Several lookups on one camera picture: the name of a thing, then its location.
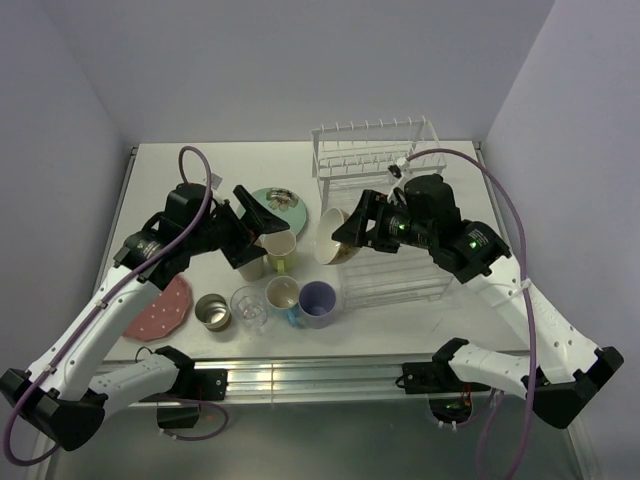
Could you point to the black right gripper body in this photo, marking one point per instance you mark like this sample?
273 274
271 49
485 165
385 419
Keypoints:
393 224

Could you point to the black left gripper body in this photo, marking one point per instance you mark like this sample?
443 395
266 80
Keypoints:
223 229

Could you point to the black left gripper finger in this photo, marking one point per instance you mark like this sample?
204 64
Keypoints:
255 216
240 251

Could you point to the beige plastic cup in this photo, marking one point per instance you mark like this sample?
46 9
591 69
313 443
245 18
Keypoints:
253 270

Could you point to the yellow-green faceted mug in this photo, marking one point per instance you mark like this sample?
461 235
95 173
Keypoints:
281 248

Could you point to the floral ceramic bowl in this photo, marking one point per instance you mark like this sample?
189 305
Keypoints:
326 250

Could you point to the blue ceramic mug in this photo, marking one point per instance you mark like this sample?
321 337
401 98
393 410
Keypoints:
282 295

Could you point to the purple plastic cup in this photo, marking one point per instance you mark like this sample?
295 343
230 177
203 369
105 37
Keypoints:
318 302

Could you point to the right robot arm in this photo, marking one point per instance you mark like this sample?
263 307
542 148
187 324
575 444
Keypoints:
564 369

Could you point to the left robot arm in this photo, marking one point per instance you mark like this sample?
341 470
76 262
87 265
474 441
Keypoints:
60 394

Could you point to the green floral plate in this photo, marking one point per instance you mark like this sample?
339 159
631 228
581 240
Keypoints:
283 204

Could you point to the clear glass tumbler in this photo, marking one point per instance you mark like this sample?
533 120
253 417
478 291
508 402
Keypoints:
249 306

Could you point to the metal tin cup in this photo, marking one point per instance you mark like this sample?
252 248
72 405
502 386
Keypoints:
212 311

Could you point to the pink speckled plate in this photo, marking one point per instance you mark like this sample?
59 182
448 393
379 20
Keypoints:
166 313

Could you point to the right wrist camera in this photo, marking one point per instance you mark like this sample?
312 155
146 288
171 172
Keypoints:
401 172

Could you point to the white wire dish rack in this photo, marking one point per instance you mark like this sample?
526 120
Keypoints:
350 158

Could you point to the aluminium table edge rail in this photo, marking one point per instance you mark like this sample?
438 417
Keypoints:
304 380

